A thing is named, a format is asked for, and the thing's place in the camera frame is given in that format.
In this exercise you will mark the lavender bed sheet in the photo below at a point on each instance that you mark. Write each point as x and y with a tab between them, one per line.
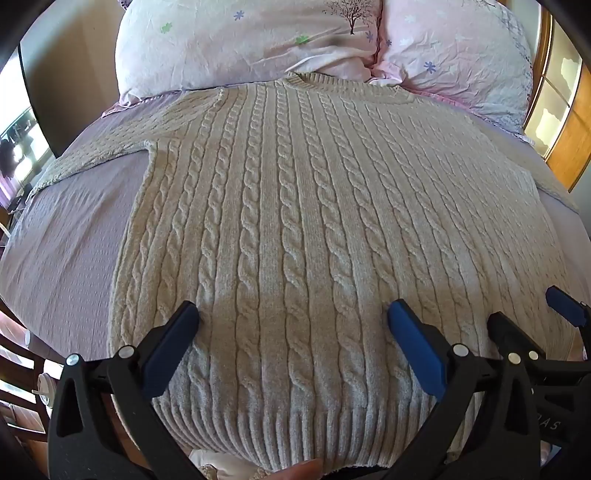
69	249

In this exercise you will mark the wooden headboard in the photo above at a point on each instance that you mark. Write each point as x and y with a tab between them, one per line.
570	124

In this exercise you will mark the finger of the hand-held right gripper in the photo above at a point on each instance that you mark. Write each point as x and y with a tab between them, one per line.
513	333
565	305

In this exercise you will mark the pink and blue floral pillow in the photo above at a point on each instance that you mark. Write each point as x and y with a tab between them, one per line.
461	60

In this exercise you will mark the wooden chair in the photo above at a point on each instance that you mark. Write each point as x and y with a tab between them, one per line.
21	369

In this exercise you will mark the person's bare knee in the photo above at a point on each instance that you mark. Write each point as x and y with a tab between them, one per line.
301	470

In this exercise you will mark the pink tree-print pillow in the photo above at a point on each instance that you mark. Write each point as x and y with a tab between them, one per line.
231	41

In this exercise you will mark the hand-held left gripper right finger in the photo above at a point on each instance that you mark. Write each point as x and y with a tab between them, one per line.
414	347

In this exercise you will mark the white lace cloth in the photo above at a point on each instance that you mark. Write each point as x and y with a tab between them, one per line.
226	468

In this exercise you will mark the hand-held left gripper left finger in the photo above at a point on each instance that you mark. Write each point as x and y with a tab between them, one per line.
171	347

